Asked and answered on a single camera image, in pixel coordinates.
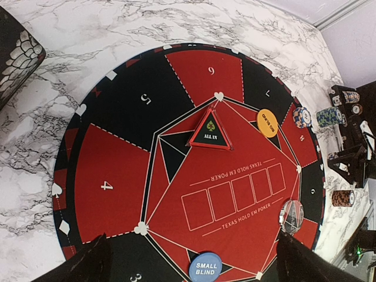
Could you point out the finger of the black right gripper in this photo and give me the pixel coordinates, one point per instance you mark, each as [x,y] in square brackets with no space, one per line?
[351,163]

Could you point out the red brown chip stack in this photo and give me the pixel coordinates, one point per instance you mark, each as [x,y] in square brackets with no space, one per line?
[343,198]

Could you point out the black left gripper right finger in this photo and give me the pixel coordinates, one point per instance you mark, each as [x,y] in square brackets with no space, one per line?
[295,262]

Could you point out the triangular all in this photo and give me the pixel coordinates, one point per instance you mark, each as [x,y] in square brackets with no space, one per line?
[210,132]

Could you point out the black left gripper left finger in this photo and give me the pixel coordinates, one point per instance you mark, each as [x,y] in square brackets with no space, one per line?
[92,263]

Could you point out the white blue poker chip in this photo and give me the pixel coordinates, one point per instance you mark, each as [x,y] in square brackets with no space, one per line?
[302,117]

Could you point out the round red black poker mat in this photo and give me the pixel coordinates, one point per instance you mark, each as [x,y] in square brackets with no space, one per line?
[124,168]

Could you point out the blue small blind button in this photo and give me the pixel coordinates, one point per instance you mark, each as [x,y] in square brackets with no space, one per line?
[206,267]

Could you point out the clear round dealer button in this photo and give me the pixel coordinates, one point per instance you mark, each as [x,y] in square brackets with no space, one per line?
[291,217]

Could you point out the blue white chip stack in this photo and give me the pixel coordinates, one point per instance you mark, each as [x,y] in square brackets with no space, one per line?
[329,116]

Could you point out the black floral box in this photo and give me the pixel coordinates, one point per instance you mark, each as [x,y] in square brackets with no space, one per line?
[21,54]

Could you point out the black poker chip case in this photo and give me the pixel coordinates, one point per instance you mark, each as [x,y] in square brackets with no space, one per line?
[348,101]

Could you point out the orange big blind button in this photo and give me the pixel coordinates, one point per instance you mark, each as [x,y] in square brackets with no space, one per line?
[267,123]

